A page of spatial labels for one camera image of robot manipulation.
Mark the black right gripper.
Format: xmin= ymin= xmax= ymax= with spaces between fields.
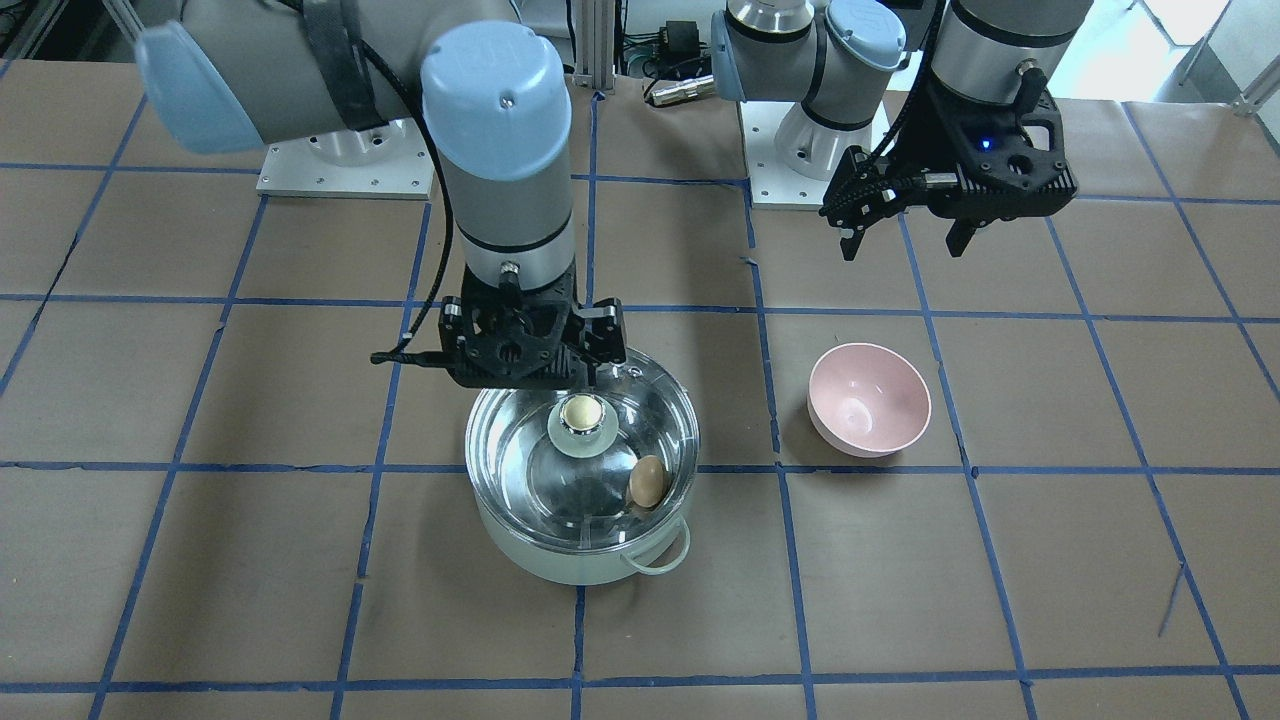
xmin=438 ymin=264 xmax=628 ymax=389

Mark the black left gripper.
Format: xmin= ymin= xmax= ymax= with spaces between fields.
xmin=820 ymin=76 xmax=1079 ymax=263

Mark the glass pot lid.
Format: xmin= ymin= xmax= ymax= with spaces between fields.
xmin=466 ymin=348 xmax=701 ymax=553

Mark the brown egg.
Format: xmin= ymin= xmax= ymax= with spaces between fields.
xmin=627 ymin=455 xmax=669 ymax=509

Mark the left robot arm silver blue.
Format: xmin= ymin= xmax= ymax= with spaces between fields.
xmin=710 ymin=1 xmax=1091 ymax=260

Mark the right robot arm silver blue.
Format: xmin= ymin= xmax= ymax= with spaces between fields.
xmin=133 ymin=1 xmax=627 ymax=389

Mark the pale green steel pot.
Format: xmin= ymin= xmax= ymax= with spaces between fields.
xmin=466 ymin=350 xmax=703 ymax=587

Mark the pink bowl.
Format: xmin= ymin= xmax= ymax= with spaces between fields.
xmin=806 ymin=342 xmax=933 ymax=459

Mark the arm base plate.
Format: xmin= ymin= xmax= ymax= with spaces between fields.
xmin=739 ymin=101 xmax=890 ymax=210
xmin=256 ymin=118 xmax=434 ymax=200

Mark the aluminium frame post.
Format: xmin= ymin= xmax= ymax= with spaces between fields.
xmin=567 ymin=1 xmax=623 ymax=95

